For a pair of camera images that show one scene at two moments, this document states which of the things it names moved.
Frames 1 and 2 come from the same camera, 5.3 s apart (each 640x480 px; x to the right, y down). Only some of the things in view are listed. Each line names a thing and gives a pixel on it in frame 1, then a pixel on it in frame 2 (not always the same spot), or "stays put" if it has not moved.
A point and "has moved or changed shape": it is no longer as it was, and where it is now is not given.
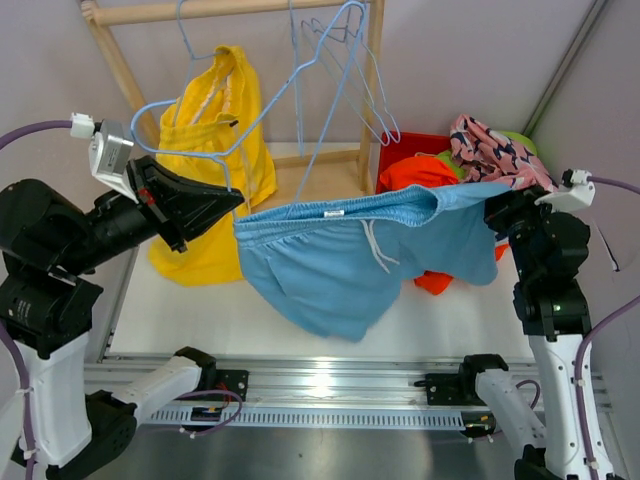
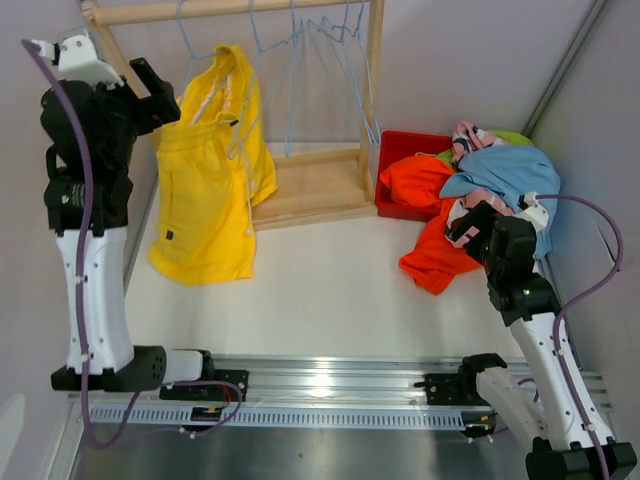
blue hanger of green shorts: [345, 74] has moved or changed shape
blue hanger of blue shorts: [223, 151] to [292, 38]
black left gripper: [181, 207] to [159, 107]
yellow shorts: [219, 133] stays put
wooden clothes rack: [297, 168] stays put
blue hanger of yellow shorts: [193, 57] stays put
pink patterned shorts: [482, 154] to [467, 139]
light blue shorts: [334, 268] to [510, 172]
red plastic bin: [396, 145] stays put
